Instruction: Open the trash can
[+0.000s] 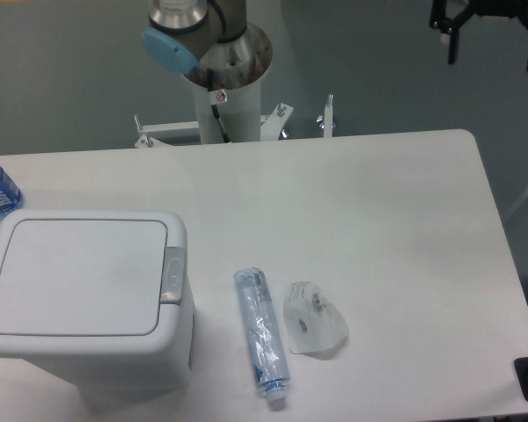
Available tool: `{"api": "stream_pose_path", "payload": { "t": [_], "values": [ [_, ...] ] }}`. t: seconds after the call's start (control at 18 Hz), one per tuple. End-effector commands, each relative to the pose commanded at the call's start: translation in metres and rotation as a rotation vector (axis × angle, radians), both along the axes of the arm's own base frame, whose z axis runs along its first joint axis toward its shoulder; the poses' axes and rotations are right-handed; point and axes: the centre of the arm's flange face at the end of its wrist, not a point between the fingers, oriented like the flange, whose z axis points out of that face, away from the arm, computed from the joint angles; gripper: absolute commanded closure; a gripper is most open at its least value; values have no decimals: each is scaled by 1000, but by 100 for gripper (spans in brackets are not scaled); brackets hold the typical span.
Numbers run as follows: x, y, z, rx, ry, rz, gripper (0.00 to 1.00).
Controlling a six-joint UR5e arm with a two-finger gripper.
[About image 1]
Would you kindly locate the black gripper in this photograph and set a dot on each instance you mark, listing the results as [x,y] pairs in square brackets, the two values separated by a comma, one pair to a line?
[449,26]

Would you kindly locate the white push-lid trash can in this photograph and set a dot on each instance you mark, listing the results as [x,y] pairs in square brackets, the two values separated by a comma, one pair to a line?
[98,298]

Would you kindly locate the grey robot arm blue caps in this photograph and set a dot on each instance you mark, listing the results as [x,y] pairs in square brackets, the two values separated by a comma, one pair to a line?
[181,33]

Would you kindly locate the clear plastic packaging piece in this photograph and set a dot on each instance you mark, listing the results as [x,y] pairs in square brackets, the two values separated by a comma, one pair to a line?
[315,327]

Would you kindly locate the crushed clear plastic bottle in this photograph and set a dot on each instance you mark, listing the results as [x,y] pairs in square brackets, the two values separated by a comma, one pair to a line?
[263,338]

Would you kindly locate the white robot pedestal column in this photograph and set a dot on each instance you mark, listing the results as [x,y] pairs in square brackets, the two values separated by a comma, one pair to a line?
[227,82]

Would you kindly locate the white pedestal base frame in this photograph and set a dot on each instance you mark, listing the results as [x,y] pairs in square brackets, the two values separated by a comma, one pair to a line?
[272,128]

